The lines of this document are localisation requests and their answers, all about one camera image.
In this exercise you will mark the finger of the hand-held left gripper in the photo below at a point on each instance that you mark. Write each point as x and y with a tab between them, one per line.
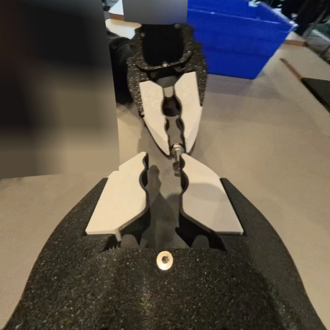
150	110
190	108

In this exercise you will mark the person's left forearm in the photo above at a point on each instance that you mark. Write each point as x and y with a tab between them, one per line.
118	64

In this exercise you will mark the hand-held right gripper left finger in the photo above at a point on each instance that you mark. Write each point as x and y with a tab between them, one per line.
121	203

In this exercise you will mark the blue plastic bin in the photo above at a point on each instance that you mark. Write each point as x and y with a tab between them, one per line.
232	38

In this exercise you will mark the silver hex bolt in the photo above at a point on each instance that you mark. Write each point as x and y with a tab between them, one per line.
178	157

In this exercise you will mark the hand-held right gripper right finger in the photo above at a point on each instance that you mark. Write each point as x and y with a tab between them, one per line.
208	203

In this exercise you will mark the silver hex nut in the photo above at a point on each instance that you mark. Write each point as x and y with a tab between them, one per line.
177	147

